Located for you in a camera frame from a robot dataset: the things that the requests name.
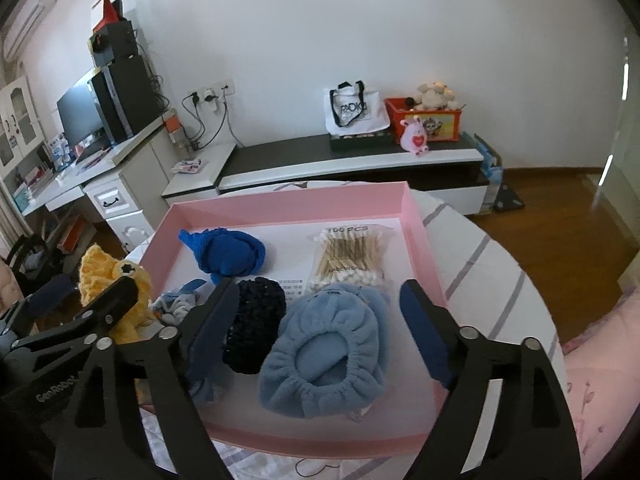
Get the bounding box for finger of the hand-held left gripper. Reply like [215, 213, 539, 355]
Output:
[0, 280, 77, 342]
[12, 275, 142, 357]

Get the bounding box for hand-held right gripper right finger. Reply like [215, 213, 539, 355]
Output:
[399, 279, 584, 480]

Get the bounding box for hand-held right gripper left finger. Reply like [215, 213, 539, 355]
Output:
[52, 277, 241, 480]

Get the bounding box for yellow crochet toy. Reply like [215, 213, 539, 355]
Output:
[77, 244, 154, 346]

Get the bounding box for navy crochet hat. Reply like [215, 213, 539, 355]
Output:
[221, 276, 287, 375]

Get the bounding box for printed white blue cloth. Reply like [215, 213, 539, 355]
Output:
[151, 280, 227, 407]

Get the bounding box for blue knitted cloth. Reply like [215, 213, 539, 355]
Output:
[178, 227, 267, 287]

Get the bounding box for pink shallow box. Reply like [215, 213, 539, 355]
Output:
[127, 181, 452, 459]

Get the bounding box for light blue sock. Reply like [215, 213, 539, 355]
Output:
[259, 282, 392, 420]

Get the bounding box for cotton swab pack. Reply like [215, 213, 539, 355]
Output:
[305, 225, 394, 294]

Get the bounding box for black office chair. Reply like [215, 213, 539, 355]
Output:
[0, 232, 64, 292]

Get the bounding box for orange books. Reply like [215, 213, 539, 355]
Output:
[57, 215, 96, 256]

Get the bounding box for striped white tablecloth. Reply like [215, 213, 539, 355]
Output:
[125, 180, 569, 480]

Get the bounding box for stack of books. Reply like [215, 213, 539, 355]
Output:
[12, 165, 56, 211]

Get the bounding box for white desk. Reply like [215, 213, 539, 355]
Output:
[20, 110, 179, 257]

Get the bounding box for small white side cabinet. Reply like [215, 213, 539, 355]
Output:
[161, 142, 237, 212]

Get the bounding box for blue and white carton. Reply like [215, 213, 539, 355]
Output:
[42, 135, 71, 171]

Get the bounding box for black keyboard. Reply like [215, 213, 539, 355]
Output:
[75, 137, 114, 164]

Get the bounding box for black floor scale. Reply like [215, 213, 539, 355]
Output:
[492, 184, 526, 213]

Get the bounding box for blue packages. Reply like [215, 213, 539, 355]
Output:
[472, 132, 504, 214]

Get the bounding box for white glass door cabinet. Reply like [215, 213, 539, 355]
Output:
[0, 76, 39, 171]

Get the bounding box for orange cap bottle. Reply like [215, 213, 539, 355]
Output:
[165, 112, 189, 154]

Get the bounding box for black and white tv stand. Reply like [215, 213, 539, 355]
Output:
[217, 132, 491, 217]

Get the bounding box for black computer monitor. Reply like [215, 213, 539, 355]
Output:
[56, 80, 109, 149]

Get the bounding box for pink plush toy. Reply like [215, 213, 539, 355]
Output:
[400, 115, 431, 158]

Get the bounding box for black computer tower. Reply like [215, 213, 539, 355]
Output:
[88, 54, 164, 144]

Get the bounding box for orange storage box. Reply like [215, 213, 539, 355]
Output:
[384, 97, 462, 145]

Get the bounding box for white tote bag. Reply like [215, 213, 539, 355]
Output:
[324, 81, 392, 137]

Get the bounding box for beige plush toy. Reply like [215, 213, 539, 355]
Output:
[405, 81, 460, 111]

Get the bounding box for black box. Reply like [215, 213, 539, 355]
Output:
[89, 20, 140, 69]

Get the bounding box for white air conditioner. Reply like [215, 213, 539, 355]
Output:
[2, 0, 54, 59]

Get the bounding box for red and white box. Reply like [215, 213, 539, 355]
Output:
[91, 0, 125, 31]

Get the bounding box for thin black cord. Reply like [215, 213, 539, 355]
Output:
[294, 459, 342, 480]

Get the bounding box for black power cables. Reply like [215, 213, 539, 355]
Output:
[135, 35, 242, 152]

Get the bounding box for white wall outlet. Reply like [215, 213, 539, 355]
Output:
[192, 78, 235, 104]

